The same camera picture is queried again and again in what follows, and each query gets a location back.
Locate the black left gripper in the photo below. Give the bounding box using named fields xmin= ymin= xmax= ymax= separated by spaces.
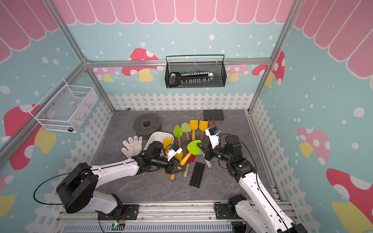
xmin=152 ymin=156 xmax=186 ymax=175

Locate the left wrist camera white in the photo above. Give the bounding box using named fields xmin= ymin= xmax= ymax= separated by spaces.
xmin=167 ymin=144 xmax=183 ymax=162

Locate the bright green trowel wooden handle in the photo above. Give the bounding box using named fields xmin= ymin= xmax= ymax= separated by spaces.
xmin=173 ymin=125 xmax=183 ymax=147

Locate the yellow plastic shovel blue cap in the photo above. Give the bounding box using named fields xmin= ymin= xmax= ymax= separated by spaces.
xmin=189 ymin=120 xmax=199 ymax=141

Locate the red trowel wooden handle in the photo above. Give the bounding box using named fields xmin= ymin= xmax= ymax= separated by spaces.
xmin=183 ymin=154 xmax=195 ymax=177

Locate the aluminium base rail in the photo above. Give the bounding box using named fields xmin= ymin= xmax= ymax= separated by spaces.
xmin=55 ymin=199 xmax=298 ymax=233

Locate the black network switch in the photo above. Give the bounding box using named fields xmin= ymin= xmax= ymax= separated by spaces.
xmin=203 ymin=109 xmax=224 ymax=121

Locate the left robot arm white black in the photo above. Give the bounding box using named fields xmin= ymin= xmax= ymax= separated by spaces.
xmin=56 ymin=141 xmax=184 ymax=215

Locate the white plastic storage box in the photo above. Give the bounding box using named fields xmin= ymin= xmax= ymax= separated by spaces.
xmin=144 ymin=131 xmax=174 ymax=150

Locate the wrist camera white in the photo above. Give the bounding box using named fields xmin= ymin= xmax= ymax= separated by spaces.
xmin=167 ymin=144 xmax=183 ymax=162
xmin=205 ymin=127 xmax=220 ymax=149

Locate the white wire mesh wall basket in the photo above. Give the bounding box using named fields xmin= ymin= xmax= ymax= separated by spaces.
xmin=29 ymin=79 xmax=98 ymax=133

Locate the light blue plastic shovel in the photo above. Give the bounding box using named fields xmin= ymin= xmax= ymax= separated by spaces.
xmin=199 ymin=151 xmax=213 ymax=169

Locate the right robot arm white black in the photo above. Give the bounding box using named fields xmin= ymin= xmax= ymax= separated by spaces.
xmin=197 ymin=134 xmax=307 ymax=233

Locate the green plastic shovel yellow handle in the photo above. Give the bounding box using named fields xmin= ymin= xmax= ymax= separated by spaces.
xmin=180 ymin=140 xmax=201 ymax=166

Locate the black socket set rail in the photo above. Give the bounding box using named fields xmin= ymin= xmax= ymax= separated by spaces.
xmin=168 ymin=72 xmax=214 ymax=87

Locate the black wire mesh wall basket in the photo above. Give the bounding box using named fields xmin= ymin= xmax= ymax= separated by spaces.
xmin=165 ymin=54 xmax=227 ymax=88

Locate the white knit work glove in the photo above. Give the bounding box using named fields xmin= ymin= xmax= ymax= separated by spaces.
xmin=121 ymin=136 xmax=143 ymax=159

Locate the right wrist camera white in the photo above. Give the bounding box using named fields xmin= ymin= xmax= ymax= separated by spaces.
xmin=205 ymin=127 xmax=220 ymax=149

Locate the black aluminium extrusion bar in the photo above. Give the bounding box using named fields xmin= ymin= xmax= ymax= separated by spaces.
xmin=189 ymin=162 xmax=205 ymax=188

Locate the small green circuit board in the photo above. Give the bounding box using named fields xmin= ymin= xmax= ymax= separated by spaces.
xmin=111 ymin=223 xmax=125 ymax=231

